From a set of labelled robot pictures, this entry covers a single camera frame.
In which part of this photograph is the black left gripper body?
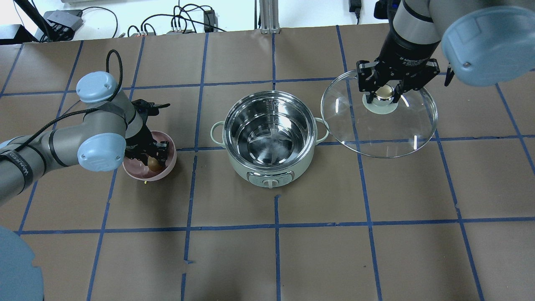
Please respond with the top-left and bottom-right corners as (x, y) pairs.
(125, 125), (169, 161)

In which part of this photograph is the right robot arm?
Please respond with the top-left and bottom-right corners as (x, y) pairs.
(357, 0), (535, 104)

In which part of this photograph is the pink bowl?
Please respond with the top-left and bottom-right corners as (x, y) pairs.
(122, 131), (178, 181)

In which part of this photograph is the black power adapter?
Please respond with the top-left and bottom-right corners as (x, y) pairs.
(203, 9), (217, 33)

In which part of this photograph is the black camera stand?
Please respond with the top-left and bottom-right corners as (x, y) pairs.
(0, 0), (51, 43)

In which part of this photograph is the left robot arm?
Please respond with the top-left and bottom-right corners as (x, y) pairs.
(1, 71), (169, 206)

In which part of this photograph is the aluminium frame post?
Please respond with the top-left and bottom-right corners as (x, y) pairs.
(255, 0), (280, 34)

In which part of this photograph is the glass pot lid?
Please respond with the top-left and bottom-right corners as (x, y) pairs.
(321, 70), (438, 158)

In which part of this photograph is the pale green electric pot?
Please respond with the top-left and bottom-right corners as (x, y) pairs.
(210, 91), (329, 189)

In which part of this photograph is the brown egg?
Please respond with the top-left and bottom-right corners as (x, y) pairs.
(147, 156), (166, 173)

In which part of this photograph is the grey hub box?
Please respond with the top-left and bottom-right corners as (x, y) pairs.
(43, 9), (83, 33)

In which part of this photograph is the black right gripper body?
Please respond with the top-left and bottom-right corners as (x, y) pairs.
(357, 32), (440, 93)

